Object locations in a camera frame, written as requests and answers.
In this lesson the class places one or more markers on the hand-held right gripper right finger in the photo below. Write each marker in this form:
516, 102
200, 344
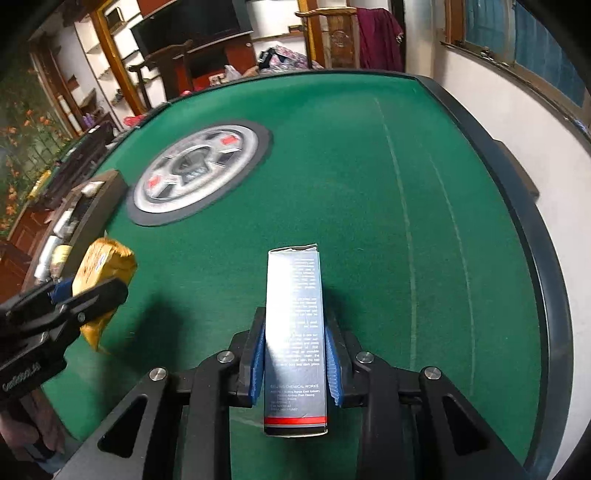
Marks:
334, 369

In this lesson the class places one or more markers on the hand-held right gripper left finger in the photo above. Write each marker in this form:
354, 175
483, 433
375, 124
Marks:
258, 364

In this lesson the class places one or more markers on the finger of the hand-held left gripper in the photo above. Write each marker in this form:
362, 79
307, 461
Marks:
94, 297
32, 300

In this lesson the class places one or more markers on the gold foil packet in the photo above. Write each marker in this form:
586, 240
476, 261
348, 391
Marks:
104, 263

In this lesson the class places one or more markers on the shallow cardboard box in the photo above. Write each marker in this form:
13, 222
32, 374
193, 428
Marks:
106, 194

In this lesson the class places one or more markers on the dark mahjong table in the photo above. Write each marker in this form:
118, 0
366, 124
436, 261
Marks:
78, 161

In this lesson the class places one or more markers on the round table centre panel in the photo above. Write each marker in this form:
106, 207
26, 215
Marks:
203, 161

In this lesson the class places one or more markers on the dark wooden chair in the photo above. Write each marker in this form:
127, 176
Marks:
178, 69

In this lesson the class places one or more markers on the white plastic bag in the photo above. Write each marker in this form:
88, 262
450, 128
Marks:
232, 73

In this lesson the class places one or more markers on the black television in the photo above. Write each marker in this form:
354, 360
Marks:
194, 23

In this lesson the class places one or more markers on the floral bag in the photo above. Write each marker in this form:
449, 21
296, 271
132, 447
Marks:
286, 57

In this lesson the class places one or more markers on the light wooden armchair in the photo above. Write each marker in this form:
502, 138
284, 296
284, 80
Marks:
339, 41

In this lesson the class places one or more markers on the maroon garment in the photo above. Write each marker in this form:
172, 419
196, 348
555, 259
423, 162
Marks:
381, 39

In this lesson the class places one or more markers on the flower wall poster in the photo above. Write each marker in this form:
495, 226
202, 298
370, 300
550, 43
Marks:
23, 152

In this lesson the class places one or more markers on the wooden wall shelving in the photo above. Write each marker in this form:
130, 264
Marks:
92, 60

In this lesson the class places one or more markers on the window with wooden frame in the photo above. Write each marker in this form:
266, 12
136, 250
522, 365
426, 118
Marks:
517, 41

